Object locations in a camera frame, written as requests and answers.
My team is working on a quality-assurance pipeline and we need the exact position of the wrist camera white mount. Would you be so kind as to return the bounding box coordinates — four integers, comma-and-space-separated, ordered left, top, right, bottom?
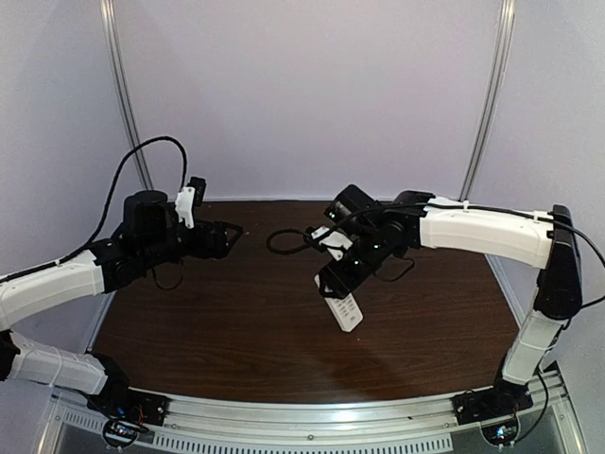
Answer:
303, 226, 353, 261
175, 176, 207, 229

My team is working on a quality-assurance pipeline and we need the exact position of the front aluminium rail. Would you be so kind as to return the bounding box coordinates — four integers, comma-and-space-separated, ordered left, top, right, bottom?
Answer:
33, 371, 587, 453

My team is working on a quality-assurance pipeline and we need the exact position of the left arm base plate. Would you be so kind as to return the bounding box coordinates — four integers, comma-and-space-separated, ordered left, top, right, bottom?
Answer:
83, 389, 169, 427

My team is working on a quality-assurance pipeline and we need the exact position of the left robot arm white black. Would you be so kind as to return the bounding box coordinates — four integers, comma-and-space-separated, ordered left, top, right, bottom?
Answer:
1, 186, 243, 407

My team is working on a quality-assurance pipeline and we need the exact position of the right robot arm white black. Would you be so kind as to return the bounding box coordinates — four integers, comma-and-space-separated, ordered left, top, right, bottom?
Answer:
311, 184, 582, 408

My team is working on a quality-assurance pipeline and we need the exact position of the left aluminium frame post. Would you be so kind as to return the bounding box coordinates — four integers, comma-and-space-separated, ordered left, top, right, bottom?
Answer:
98, 0, 155, 190

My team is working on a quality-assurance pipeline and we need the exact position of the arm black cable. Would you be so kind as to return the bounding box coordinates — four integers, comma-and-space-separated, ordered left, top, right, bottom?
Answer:
0, 136, 190, 285
266, 201, 605, 308

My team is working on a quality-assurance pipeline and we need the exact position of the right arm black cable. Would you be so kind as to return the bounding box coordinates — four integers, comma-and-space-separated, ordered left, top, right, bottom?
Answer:
266, 201, 605, 308

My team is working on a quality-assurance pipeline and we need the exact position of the right aluminium frame post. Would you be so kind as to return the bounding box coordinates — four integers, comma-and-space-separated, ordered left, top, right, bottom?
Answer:
458, 0, 516, 201

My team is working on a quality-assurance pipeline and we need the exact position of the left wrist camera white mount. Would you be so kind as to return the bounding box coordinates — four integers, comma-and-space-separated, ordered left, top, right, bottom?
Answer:
175, 176, 207, 229

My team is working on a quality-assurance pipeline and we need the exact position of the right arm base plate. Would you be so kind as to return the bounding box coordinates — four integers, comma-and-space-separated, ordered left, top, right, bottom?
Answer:
451, 388, 533, 426

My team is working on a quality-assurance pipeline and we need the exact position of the aluminium frame post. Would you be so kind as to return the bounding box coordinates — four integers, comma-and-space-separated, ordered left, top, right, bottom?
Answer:
98, 0, 155, 190
458, 0, 516, 201

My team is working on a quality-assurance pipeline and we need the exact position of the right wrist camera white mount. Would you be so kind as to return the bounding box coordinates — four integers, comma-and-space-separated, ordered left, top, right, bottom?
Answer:
303, 226, 353, 261

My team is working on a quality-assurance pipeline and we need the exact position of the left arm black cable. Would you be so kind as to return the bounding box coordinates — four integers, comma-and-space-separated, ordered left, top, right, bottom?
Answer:
0, 136, 190, 285

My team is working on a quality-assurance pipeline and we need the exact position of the white remote control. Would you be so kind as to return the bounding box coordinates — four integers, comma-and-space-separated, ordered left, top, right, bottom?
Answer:
314, 274, 364, 333

